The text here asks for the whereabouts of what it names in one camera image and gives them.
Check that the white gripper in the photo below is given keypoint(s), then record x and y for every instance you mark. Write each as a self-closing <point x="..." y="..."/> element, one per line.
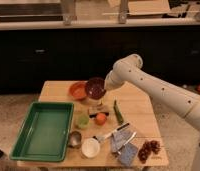
<point x="112" y="81"/>

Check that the dark brown bowl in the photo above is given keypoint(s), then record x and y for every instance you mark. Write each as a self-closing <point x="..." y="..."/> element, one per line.
<point x="94" y="88"/>

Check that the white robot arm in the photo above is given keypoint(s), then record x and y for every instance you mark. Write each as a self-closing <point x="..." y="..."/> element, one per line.
<point x="184" y="102"/>

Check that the green plastic tray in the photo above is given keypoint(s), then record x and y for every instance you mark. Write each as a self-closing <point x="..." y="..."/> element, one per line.
<point x="43" y="136"/>

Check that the yellow peeled banana toy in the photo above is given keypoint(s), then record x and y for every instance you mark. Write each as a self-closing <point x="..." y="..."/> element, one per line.
<point x="100" y="102"/>

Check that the green chili pepper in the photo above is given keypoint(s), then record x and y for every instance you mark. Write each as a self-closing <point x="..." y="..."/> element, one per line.
<point x="118" y="113"/>

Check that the orange bowl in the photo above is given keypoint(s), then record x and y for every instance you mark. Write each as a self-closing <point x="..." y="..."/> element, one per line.
<point x="77" y="90"/>

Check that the orange fruit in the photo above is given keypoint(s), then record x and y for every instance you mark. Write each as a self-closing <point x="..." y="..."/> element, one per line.
<point x="100" y="118"/>

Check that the wooden table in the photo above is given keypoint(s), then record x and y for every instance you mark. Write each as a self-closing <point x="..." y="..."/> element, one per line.
<point x="136" y="108"/>

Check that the small green cup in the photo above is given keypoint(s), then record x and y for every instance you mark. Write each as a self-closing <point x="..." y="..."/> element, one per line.
<point x="82" y="121"/>

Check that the silver fork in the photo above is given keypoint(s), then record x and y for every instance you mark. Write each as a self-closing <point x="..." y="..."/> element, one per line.
<point x="118" y="152"/>

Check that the small metal cup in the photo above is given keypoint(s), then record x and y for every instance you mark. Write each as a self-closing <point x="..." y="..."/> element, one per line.
<point x="75" y="139"/>

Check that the white bowl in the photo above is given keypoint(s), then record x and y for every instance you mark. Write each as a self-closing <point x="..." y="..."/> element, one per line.
<point x="90" y="148"/>

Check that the bunch of red grapes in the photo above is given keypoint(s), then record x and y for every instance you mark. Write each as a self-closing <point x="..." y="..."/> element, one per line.
<point x="147" y="148"/>

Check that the blue grey cloth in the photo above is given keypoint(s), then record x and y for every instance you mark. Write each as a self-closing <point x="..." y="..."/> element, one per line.
<point x="129" y="152"/>

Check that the black handled knife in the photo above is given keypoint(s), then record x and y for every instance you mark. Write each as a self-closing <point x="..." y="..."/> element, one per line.
<point x="94" y="111"/>

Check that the black handled spatula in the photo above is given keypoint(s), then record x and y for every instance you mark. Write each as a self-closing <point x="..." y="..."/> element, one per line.
<point x="101" y="138"/>

